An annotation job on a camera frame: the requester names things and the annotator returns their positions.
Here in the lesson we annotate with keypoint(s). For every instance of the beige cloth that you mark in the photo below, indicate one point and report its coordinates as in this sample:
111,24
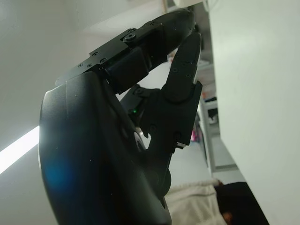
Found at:
192,206

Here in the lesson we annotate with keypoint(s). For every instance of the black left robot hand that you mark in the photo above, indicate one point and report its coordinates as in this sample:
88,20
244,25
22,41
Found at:
93,152

